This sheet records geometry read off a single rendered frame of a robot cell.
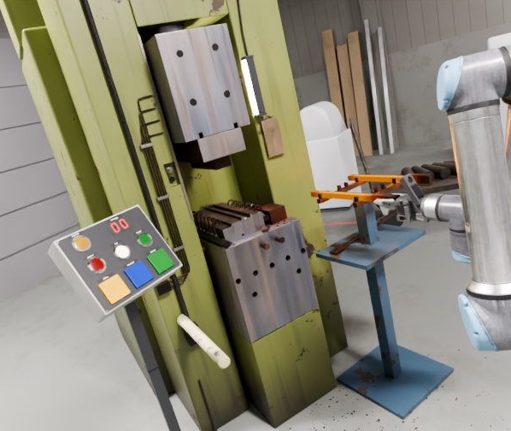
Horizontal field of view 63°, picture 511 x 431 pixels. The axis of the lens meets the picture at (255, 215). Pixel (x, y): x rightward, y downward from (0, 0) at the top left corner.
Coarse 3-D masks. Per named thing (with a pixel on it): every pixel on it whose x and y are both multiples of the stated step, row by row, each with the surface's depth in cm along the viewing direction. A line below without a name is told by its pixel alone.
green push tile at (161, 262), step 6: (156, 252) 145; (162, 252) 147; (150, 258) 143; (156, 258) 144; (162, 258) 146; (168, 258) 147; (156, 264) 143; (162, 264) 144; (168, 264) 146; (156, 270) 142; (162, 270) 143
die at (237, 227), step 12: (216, 204) 211; (204, 216) 201; (216, 216) 192; (228, 216) 187; (240, 216) 178; (252, 216) 179; (204, 228) 192; (216, 228) 179; (228, 228) 174; (240, 228) 177; (252, 228) 180
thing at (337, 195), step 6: (312, 192) 186; (318, 192) 183; (324, 192) 180; (330, 192) 178; (336, 192) 176; (342, 192) 173; (348, 192) 171; (354, 192) 169; (378, 192) 159; (336, 198) 175; (342, 198) 172; (348, 198) 169; (360, 198) 164; (366, 198) 161; (372, 198) 158; (384, 198) 155; (390, 198) 153
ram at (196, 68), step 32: (192, 32) 156; (224, 32) 163; (160, 64) 155; (192, 64) 158; (224, 64) 164; (160, 96) 167; (192, 96) 160; (224, 96) 166; (192, 128) 161; (224, 128) 168
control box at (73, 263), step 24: (120, 216) 145; (144, 216) 151; (72, 240) 130; (96, 240) 135; (120, 240) 140; (72, 264) 126; (120, 264) 136; (144, 264) 141; (96, 288) 127; (144, 288) 137; (96, 312) 128
